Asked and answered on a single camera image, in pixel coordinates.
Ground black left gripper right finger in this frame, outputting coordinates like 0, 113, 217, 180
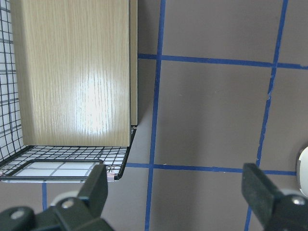
241, 163, 308, 231

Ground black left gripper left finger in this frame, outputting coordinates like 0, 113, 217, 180
0, 164, 113, 231

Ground white toaster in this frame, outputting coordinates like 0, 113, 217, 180
296, 145, 308, 197

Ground wire and wood shelf rack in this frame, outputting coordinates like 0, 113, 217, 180
0, 0, 139, 183

